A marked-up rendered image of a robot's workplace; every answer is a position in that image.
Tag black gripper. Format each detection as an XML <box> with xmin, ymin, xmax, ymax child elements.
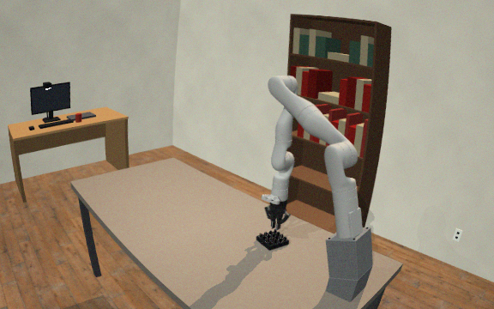
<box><xmin>265</xmin><ymin>200</ymin><xmax>291</xmax><ymax>230</ymax></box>

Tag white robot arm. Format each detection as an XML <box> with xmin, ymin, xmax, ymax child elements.
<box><xmin>262</xmin><ymin>76</ymin><xmax>363</xmax><ymax>239</ymax></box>

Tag black knob box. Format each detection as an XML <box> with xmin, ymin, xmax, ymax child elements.
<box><xmin>256</xmin><ymin>230</ymin><xmax>289</xmax><ymax>250</ymax></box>

